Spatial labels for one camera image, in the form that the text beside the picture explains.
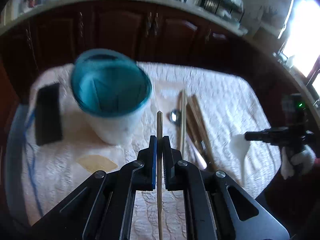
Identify white ceramic soup spoon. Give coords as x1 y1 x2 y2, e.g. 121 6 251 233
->
229 134 250 187

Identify metal spoon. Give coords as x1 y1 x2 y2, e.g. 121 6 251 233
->
169 109 180 146

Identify right hand white glove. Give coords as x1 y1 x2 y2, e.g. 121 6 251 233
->
280 145 316 180

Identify white quilted table cloth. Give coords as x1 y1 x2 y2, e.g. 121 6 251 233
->
21 63 281 239

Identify teal white utensil holder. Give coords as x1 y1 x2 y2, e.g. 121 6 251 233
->
70 49 152 145

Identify black smartphone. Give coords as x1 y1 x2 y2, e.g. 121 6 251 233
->
35 83 62 146

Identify dark wooden base cabinets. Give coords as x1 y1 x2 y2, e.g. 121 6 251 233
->
0 0 301 100

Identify black dish rack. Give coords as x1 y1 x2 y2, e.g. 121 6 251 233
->
196 0 245 23

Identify blue cable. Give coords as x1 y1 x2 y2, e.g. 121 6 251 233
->
23 109 45 217

